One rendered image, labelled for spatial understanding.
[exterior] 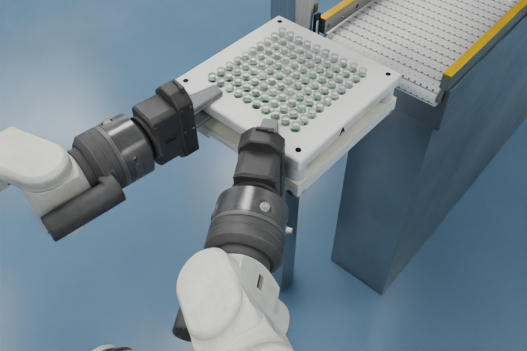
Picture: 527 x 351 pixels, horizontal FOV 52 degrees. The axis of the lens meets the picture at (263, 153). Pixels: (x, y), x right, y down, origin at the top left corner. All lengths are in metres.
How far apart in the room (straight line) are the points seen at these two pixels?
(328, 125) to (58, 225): 0.36
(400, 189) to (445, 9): 0.46
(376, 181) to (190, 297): 0.97
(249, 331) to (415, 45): 0.76
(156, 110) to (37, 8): 2.54
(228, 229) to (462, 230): 1.51
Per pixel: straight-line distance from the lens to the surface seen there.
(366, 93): 0.80
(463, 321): 1.83
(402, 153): 1.34
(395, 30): 1.16
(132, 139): 0.70
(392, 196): 1.45
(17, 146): 0.71
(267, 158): 0.64
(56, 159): 0.67
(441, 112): 1.07
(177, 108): 0.71
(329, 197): 2.01
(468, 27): 1.21
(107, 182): 0.68
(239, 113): 0.75
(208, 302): 0.52
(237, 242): 0.58
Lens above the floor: 1.54
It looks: 46 degrees down
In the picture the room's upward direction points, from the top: straight up
